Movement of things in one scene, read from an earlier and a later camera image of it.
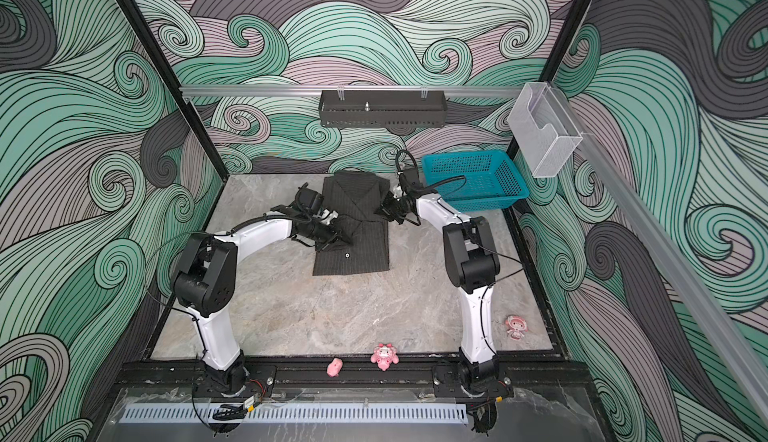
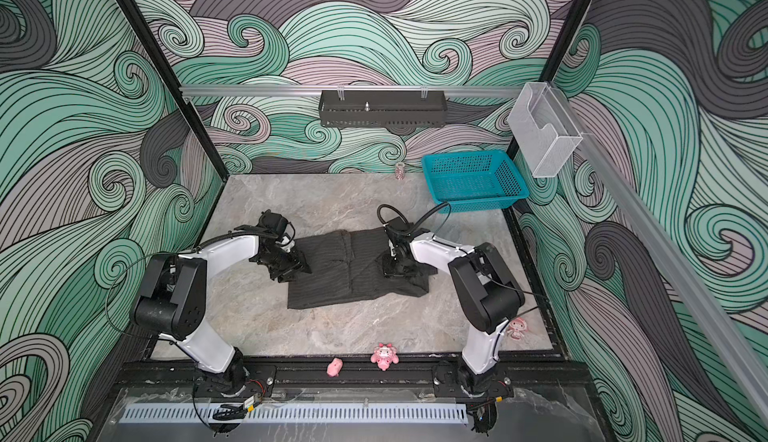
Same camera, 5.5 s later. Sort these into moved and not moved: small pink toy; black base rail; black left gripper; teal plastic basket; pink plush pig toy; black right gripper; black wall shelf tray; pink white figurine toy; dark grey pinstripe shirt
Moved: black left gripper; black right gripper; dark grey pinstripe shirt
Not moved: black base rail; pink plush pig toy; teal plastic basket; pink white figurine toy; small pink toy; black wall shelf tray
